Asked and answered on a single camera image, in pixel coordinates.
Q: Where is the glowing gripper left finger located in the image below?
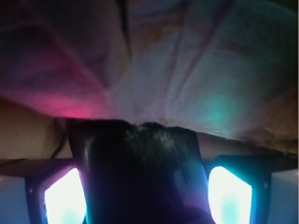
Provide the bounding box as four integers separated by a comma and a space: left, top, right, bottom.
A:
0, 159, 87, 224

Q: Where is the black box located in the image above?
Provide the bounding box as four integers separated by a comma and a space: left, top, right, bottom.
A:
68, 120, 213, 224

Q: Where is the crumpled brown paper bag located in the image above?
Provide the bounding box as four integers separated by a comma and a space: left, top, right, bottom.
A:
0, 0, 299, 159

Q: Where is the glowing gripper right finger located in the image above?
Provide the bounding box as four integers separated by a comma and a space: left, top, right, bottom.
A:
207, 155, 299, 224

